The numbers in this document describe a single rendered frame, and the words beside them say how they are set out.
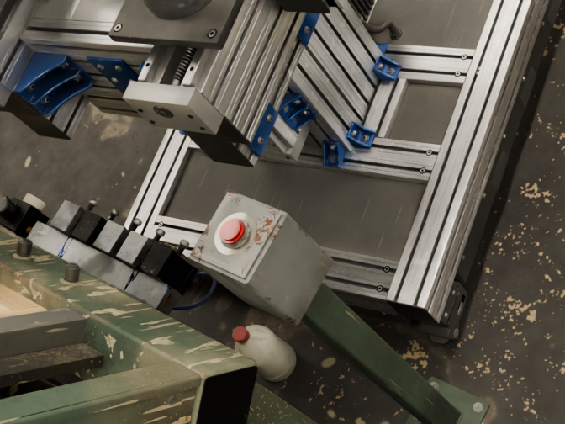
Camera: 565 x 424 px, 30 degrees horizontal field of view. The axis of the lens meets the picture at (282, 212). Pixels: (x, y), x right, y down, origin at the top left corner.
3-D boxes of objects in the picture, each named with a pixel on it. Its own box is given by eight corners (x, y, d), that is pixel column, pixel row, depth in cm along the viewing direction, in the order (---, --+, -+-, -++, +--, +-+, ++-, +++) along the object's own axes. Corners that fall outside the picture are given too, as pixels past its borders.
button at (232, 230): (254, 228, 152) (247, 221, 150) (240, 251, 151) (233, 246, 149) (234, 219, 154) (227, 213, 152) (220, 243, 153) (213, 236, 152)
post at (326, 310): (463, 414, 223) (314, 272, 165) (450, 439, 222) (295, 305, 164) (440, 403, 227) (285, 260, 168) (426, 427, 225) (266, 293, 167)
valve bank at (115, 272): (256, 285, 191) (187, 228, 173) (215, 354, 189) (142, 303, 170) (81, 205, 221) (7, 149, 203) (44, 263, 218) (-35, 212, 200)
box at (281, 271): (337, 262, 164) (287, 210, 150) (300, 329, 161) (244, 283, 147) (280, 239, 171) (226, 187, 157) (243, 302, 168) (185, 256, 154)
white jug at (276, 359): (305, 352, 248) (266, 321, 232) (284, 389, 246) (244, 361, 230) (274, 337, 253) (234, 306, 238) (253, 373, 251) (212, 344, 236)
